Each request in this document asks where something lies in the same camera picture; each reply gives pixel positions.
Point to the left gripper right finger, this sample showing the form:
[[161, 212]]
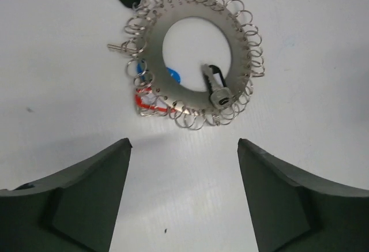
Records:
[[294, 210]]

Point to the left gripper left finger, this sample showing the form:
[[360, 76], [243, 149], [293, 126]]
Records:
[[74, 209]]

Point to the metal disc with keyrings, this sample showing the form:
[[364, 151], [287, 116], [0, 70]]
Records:
[[184, 35]]

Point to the red key tag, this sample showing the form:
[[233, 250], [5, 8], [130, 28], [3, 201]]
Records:
[[148, 103]]

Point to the blue key tag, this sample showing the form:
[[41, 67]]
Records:
[[174, 74]]

